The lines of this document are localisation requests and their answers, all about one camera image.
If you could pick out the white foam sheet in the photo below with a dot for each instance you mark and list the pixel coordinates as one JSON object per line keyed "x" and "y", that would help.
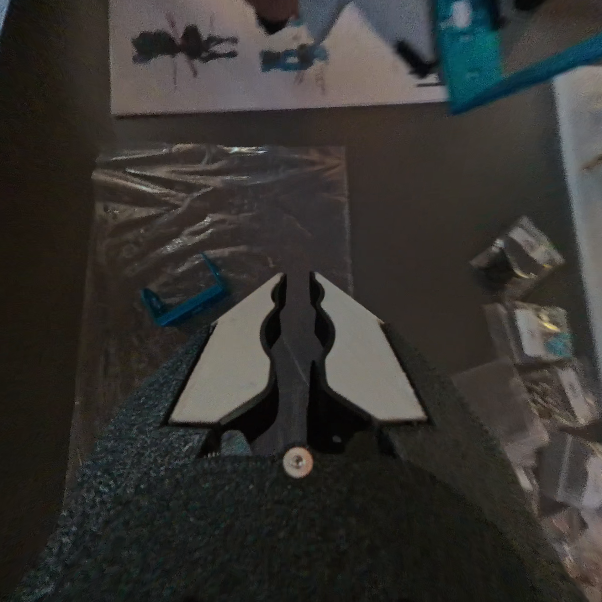
{"x": 581, "y": 164}

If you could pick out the dark grey desk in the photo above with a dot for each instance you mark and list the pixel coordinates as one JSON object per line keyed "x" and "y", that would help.
{"x": 423, "y": 188}

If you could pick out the small teal metal bracket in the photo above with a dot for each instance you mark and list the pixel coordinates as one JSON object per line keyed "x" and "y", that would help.
{"x": 188, "y": 305}

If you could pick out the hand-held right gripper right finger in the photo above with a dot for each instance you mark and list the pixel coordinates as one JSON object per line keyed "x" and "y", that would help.
{"x": 371, "y": 371}

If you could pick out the assembly instruction manual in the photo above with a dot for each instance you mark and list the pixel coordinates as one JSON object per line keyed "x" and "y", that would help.
{"x": 188, "y": 84}

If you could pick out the large clear plastic bag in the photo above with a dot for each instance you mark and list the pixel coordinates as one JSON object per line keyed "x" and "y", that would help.
{"x": 188, "y": 202}

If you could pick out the pile of small hardware bags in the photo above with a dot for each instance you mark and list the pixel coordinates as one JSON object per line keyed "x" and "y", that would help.
{"x": 531, "y": 352}

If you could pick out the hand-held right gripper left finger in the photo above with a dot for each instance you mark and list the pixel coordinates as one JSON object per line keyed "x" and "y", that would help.
{"x": 221, "y": 376}

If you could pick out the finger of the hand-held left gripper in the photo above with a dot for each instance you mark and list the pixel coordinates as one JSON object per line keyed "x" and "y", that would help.
{"x": 390, "y": 23}

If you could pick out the teal metal U bracket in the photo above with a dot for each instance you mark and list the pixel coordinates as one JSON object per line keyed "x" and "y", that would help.
{"x": 470, "y": 47}

